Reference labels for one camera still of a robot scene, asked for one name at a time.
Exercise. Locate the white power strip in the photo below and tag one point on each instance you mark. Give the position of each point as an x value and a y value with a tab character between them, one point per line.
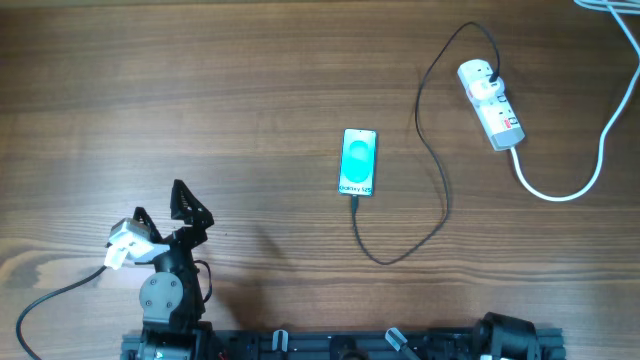
497	117

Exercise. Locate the smartphone with turquoise screen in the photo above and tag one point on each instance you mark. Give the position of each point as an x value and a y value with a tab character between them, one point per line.
358	162

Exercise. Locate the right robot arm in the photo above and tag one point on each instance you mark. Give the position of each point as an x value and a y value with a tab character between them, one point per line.
503	337

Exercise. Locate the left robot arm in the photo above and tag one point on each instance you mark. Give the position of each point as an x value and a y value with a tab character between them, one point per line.
171	298

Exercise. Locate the white USB charger plug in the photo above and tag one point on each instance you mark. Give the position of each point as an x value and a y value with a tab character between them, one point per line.
483	90

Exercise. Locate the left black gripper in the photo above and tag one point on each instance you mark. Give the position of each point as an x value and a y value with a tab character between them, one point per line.
198	219

